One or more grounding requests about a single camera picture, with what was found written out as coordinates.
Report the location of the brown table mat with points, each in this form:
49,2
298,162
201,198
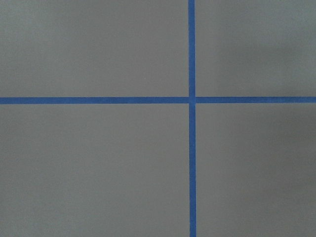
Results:
122,170

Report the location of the blue tape strip crossing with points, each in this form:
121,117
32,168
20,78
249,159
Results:
155,100

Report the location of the blue tape strip long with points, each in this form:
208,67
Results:
192,118

